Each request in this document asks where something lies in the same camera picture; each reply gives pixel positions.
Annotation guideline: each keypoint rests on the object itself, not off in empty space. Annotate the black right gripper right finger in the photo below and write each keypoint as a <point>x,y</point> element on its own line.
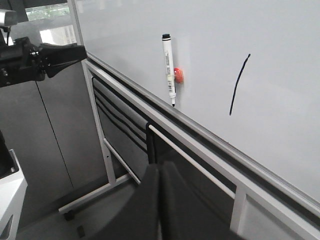
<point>183,215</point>

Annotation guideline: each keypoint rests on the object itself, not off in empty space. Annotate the black caster wheel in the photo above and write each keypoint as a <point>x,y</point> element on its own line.
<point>69,216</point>

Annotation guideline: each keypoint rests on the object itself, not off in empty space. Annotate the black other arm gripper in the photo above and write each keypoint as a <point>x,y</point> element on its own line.
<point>23,61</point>

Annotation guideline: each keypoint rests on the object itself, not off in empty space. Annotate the white perforated metal panel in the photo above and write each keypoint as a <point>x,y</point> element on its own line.
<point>257,223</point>

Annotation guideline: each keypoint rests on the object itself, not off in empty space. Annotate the white metal stand frame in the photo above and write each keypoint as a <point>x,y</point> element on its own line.
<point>125,161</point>

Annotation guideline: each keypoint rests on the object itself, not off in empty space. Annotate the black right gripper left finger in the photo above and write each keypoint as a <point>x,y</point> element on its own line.
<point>139,218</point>

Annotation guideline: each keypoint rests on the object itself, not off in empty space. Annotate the white whiteboard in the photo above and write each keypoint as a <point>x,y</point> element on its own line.
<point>251,71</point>

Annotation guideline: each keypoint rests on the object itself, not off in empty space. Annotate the red round magnet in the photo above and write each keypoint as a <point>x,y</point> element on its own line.
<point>178,75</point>

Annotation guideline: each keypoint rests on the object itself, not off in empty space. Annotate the white whiteboard marker pen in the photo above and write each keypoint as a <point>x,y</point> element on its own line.
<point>169,67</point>

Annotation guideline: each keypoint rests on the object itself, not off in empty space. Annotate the grey black striped fabric pocket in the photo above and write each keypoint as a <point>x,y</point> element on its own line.
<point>125,117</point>

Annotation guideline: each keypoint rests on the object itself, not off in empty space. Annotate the white horizontal rod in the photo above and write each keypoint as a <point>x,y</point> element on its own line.
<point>206,173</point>

